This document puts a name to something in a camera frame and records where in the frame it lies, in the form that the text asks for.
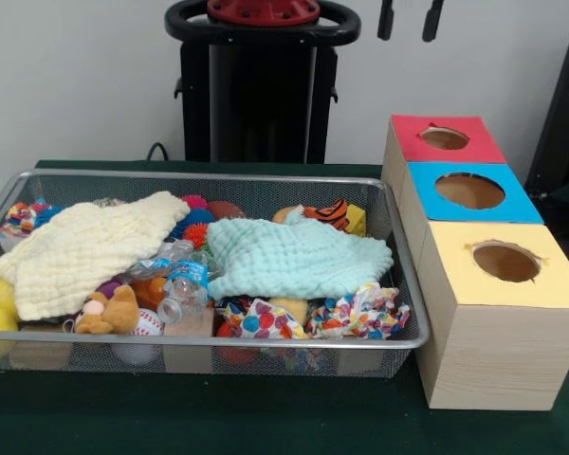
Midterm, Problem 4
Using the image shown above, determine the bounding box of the black cable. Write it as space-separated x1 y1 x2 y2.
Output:
145 141 171 162

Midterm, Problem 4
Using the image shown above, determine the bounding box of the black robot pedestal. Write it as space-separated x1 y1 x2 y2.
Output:
164 0 361 165

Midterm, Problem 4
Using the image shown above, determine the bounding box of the mint green muslin cloth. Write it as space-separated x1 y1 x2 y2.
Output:
206 210 395 302

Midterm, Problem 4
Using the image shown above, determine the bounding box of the orange tiger plush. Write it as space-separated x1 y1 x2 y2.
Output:
303 197 351 231

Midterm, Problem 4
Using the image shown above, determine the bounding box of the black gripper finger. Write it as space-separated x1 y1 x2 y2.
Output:
376 0 394 42
421 0 445 44

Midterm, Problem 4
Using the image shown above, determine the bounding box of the cream muslin cloth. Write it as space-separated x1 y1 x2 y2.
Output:
0 191 192 322

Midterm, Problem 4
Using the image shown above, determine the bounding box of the crumpled polka dot paper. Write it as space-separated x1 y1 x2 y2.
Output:
221 297 310 340

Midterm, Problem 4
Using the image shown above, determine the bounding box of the crushed clear bottle blue label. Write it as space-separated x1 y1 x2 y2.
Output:
122 239 195 285

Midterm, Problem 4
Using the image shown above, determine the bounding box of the plain wooden block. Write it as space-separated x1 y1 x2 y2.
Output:
163 307 218 373

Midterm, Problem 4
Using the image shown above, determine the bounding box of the brown plush animal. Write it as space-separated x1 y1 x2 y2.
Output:
73 283 141 336

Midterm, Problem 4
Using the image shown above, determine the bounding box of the black upright panel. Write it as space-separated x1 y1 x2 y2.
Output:
524 30 569 200

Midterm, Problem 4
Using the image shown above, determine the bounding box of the silver wire mesh bin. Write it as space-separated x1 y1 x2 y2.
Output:
0 169 431 379

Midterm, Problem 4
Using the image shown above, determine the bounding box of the crumpled confetti print paper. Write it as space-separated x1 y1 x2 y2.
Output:
307 282 412 341

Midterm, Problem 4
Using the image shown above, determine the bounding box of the wooden box with three holes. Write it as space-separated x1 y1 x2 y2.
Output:
380 113 569 411

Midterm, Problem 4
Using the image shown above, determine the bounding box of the white baseball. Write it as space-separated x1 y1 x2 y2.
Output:
127 307 166 337

